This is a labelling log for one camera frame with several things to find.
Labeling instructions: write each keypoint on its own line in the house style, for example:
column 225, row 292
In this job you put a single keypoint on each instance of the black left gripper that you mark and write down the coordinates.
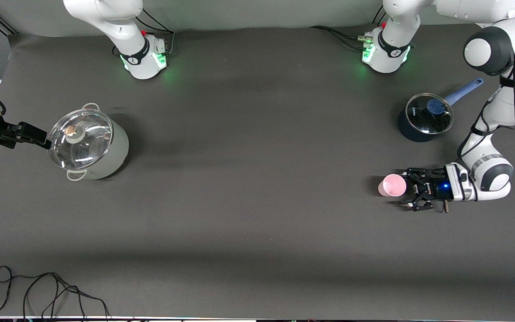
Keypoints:
column 434, row 188

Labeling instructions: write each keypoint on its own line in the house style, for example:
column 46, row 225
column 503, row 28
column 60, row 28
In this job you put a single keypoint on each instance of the pink plastic cup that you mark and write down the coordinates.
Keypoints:
column 391, row 185

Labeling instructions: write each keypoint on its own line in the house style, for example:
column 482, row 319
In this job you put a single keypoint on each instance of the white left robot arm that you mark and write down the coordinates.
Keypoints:
column 508, row 103

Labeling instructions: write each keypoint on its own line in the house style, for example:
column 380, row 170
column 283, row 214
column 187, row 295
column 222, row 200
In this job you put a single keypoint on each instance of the glass stockpot lid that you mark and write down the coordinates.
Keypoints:
column 85, row 143

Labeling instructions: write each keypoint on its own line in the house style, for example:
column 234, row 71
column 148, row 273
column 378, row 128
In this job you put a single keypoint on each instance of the dark blue saucepan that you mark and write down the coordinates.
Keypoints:
column 411, row 134

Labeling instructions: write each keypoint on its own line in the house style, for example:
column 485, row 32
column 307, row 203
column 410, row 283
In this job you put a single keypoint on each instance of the glass lid with blue knob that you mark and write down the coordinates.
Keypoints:
column 429, row 118

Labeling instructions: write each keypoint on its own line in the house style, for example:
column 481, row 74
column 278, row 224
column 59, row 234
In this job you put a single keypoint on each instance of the grey stockpot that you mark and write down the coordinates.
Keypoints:
column 116, row 152

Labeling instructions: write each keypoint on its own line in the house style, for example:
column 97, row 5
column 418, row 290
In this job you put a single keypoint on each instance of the dark grey table cloth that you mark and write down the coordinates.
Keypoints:
column 257, row 214

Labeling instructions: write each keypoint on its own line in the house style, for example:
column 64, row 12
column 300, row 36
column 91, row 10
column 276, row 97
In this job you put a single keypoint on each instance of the black aluminium frame rail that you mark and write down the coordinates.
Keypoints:
column 7, row 26

